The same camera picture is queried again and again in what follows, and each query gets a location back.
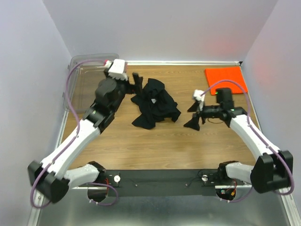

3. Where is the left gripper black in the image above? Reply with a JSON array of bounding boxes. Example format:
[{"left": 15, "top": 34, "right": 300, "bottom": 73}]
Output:
[{"left": 104, "top": 69, "right": 143, "bottom": 113}]

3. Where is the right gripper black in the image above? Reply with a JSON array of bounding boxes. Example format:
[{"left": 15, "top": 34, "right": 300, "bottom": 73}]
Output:
[{"left": 183, "top": 100, "right": 222, "bottom": 130}]

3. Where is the black t-shirt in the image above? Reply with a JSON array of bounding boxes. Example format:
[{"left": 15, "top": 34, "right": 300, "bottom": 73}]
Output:
[{"left": 131, "top": 78, "right": 181, "bottom": 129}]

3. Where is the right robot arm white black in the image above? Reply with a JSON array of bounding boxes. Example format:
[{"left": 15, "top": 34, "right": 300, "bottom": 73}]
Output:
[{"left": 184, "top": 88, "right": 294, "bottom": 194}]

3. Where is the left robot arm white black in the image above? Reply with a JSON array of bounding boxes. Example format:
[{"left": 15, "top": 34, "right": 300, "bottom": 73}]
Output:
[{"left": 28, "top": 73, "right": 143, "bottom": 204}]

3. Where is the folded orange t-shirt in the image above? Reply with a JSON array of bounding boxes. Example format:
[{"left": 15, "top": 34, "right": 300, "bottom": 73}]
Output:
[{"left": 205, "top": 66, "right": 248, "bottom": 96}]

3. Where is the clear plastic bin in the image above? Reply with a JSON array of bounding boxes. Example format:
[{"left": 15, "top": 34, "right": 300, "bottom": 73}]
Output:
[{"left": 68, "top": 53, "right": 119, "bottom": 113}]

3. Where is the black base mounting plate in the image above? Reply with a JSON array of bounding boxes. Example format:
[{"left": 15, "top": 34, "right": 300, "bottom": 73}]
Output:
[{"left": 87, "top": 169, "right": 243, "bottom": 202}]

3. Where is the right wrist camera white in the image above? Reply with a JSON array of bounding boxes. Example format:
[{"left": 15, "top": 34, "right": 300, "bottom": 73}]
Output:
[{"left": 192, "top": 89, "right": 205, "bottom": 111}]

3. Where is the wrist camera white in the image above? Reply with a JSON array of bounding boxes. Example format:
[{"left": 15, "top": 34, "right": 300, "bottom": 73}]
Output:
[
  {"left": 192, "top": 89, "right": 205, "bottom": 111},
  {"left": 104, "top": 59, "right": 128, "bottom": 81}
]

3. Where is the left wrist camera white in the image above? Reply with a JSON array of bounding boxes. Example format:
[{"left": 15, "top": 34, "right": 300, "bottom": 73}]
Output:
[{"left": 104, "top": 59, "right": 128, "bottom": 81}]

